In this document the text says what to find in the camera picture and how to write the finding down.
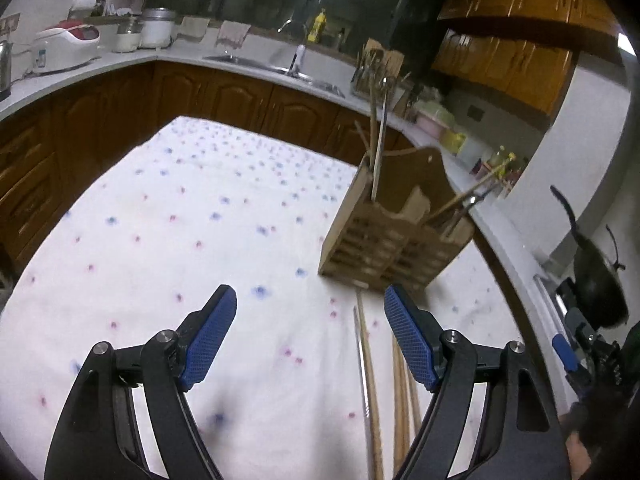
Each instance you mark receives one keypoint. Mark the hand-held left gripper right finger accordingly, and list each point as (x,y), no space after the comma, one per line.
(410,340)

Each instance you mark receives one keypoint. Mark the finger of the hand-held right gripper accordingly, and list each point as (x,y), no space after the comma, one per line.
(562,350)
(582,390)

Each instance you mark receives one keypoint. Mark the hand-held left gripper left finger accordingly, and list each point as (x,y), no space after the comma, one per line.
(210,340)

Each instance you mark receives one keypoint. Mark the wooden chopstick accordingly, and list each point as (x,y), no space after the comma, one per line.
(398,420)
(372,130)
(361,132)
(372,390)
(410,410)

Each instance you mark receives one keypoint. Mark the metal chopstick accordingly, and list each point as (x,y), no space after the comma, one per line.
(363,385)
(470,192)
(470,212)

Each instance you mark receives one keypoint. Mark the wooden utensil holder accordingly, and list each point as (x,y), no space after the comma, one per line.
(380,245)

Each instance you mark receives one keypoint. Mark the person's right hand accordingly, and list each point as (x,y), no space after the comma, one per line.
(580,430)

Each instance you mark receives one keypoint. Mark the gas stove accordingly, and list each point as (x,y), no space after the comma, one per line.
(555,300)

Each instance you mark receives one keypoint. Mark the black wok with lid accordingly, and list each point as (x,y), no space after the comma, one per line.
(595,280)

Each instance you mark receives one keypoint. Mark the white dotted tablecloth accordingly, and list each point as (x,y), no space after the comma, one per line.
(200,210)

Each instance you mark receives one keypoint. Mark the amber sauce bottle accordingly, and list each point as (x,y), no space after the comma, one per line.
(496,156)

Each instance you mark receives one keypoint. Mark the pink plastic basket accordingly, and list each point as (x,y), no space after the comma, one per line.
(431,124)

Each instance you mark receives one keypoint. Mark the green plastic basket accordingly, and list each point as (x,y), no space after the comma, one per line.
(436,108)

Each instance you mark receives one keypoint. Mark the wooden lower cabinets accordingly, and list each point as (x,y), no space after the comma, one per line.
(100,125)

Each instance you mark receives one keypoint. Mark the wooden cabinets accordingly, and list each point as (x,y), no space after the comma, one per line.
(100,125)
(525,35)

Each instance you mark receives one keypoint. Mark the wooden cutting board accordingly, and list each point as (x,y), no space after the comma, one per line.
(395,60)

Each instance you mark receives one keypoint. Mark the steel kitchen sink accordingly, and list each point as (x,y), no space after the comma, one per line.
(280,67)

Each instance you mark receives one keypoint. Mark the pink hanging dishcloth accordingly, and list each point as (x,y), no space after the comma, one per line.
(232,34)

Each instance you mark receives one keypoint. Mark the clear glass bottle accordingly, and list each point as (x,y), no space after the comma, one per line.
(340,37)

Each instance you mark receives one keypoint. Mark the beige hanging dishcloth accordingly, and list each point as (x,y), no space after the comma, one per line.
(194,27)

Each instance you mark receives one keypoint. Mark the small white lidded pot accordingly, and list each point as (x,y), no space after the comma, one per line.
(126,37)

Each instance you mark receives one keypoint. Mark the steel lidded cooker pot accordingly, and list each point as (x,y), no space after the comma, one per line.
(157,27)

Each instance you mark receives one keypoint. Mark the wooden upper cabinets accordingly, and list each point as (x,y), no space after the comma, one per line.
(525,35)

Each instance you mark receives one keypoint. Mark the yellow oil bottle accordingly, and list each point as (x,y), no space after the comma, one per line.
(317,25)

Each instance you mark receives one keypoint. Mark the white and red rice cooker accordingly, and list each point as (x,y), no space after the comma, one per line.
(65,42)

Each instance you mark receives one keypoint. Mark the steel electric kettle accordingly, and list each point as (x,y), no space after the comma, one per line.
(4,67)

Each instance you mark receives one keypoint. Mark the paper towel roll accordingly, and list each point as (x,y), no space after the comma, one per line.
(82,6)

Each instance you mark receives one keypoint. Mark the dark wall outlet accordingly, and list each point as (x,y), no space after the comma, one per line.
(475,112)

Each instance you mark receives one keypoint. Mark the wall power socket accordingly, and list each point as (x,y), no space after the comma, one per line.
(7,23)

